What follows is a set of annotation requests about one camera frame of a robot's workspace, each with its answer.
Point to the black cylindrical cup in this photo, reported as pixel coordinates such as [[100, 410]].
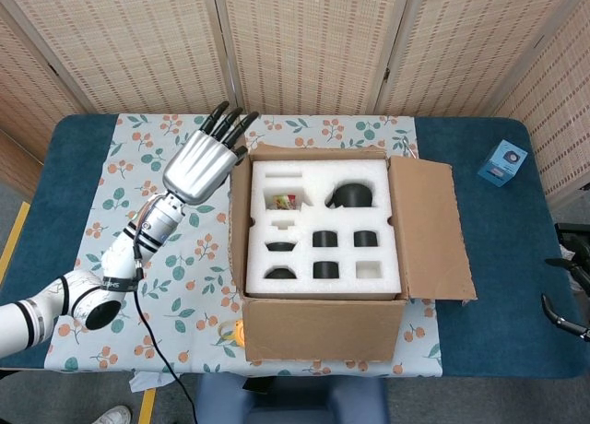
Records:
[[325, 239], [366, 239], [326, 270]]

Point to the black equipment frame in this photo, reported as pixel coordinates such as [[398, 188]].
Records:
[[574, 239]]

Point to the colourful tea packet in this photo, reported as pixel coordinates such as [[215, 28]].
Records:
[[286, 202]]

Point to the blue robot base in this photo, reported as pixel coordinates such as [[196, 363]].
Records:
[[290, 401]]

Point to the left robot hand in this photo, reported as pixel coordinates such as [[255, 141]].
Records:
[[198, 166]]

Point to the white shoe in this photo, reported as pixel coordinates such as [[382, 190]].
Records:
[[113, 415]]

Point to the small blue carton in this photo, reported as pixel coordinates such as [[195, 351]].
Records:
[[500, 166]]

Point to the cardboard box with red top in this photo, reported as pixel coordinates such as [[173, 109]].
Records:
[[322, 332]]

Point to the white foam insert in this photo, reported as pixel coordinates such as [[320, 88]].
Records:
[[322, 216]]

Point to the black shallow bowl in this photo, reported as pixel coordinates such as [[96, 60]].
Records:
[[280, 246], [280, 274]]

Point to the black round teapot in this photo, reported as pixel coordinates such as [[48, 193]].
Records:
[[352, 196]]

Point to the yellow tape measure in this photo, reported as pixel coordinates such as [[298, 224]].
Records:
[[239, 334]]

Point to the floral fruit print tablecloth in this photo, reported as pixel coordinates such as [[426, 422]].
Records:
[[152, 239]]

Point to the crumpled white paper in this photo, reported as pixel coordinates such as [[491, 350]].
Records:
[[147, 381]]

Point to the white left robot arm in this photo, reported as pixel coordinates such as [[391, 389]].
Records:
[[92, 295]]

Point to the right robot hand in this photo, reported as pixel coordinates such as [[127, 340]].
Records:
[[564, 320]]

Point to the woven rattan folding screen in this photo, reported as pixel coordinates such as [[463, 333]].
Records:
[[299, 41]]

